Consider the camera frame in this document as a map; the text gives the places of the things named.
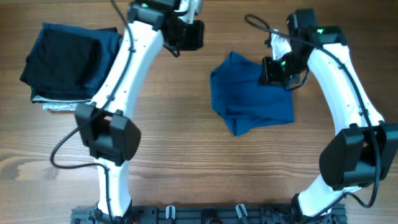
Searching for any blue polo shirt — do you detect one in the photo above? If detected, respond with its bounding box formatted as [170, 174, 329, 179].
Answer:
[210, 52, 294, 136]

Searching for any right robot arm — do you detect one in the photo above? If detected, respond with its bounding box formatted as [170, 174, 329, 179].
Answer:
[259, 9, 397, 223]

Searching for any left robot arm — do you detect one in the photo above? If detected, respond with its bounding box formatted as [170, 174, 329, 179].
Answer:
[71, 0, 204, 223]

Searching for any black folded garment underneath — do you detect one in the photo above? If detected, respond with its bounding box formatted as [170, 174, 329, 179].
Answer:
[96, 27, 118, 34]

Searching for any dark blue folded garment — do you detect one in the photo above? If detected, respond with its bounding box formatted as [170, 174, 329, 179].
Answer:
[30, 22, 121, 100]

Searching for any black folded garment on top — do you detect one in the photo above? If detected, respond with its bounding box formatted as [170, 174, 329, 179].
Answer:
[20, 29, 100, 91]

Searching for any white folded garment at bottom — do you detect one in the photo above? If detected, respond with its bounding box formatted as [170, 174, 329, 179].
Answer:
[31, 95, 91, 111]

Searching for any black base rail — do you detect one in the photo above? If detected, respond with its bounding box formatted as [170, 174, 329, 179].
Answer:
[70, 204, 348, 224]

